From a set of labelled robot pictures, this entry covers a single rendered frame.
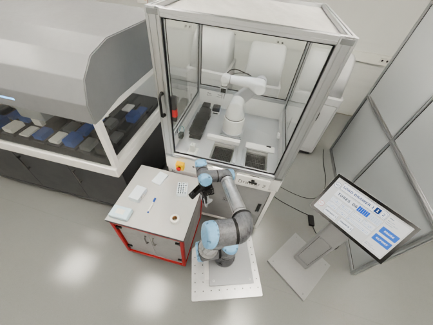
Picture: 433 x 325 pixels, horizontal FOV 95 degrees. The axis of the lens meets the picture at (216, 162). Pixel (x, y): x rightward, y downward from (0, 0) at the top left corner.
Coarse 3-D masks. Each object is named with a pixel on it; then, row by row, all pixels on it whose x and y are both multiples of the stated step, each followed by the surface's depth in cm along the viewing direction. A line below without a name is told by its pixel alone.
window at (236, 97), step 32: (192, 32) 103; (224, 32) 100; (192, 64) 115; (224, 64) 111; (256, 64) 107; (288, 64) 104; (320, 64) 100; (192, 96) 129; (224, 96) 124; (256, 96) 120; (288, 96) 115; (192, 128) 148; (224, 128) 142; (256, 128) 136; (288, 128) 130; (224, 160) 164; (256, 160) 156
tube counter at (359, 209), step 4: (352, 204) 135; (356, 204) 134; (356, 208) 134; (360, 208) 133; (364, 208) 131; (360, 212) 132; (364, 212) 131; (368, 212) 130; (364, 216) 131; (368, 216) 130; (372, 216) 129; (372, 220) 128; (376, 220) 127; (380, 220) 126; (376, 224) 127
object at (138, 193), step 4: (136, 188) 164; (140, 188) 164; (144, 188) 165; (132, 192) 161; (136, 192) 162; (140, 192) 162; (144, 192) 165; (128, 196) 159; (132, 196) 159; (136, 196) 159; (140, 196) 160; (132, 200) 160; (136, 200) 158; (140, 200) 162
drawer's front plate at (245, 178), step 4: (236, 176) 170; (240, 176) 169; (244, 176) 168; (248, 176) 168; (236, 180) 173; (240, 180) 172; (244, 180) 171; (248, 180) 170; (256, 180) 167; (260, 180) 166; (264, 180) 167; (248, 184) 174; (260, 184) 170; (264, 184) 169; (268, 184) 168; (264, 188) 173
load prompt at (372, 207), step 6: (342, 186) 139; (348, 186) 138; (348, 192) 137; (354, 192) 135; (354, 198) 135; (360, 198) 133; (366, 198) 132; (366, 204) 131; (372, 204) 129; (372, 210) 129; (378, 210) 128; (384, 210) 126; (378, 216) 127; (384, 216) 126
